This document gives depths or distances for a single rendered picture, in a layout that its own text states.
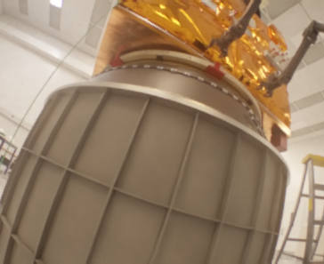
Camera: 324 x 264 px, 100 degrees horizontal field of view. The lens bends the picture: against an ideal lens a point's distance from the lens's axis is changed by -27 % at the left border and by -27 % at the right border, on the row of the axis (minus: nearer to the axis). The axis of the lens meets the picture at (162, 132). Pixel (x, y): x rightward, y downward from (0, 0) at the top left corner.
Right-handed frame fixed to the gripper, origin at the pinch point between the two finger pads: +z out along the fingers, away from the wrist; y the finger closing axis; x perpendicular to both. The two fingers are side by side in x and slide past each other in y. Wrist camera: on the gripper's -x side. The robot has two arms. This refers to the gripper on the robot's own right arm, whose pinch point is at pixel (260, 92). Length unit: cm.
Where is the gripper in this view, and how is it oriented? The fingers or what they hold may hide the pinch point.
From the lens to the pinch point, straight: 152.3
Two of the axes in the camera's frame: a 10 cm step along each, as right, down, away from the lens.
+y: -8.4, -4.4, -3.1
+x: -3.0, 8.6, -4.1
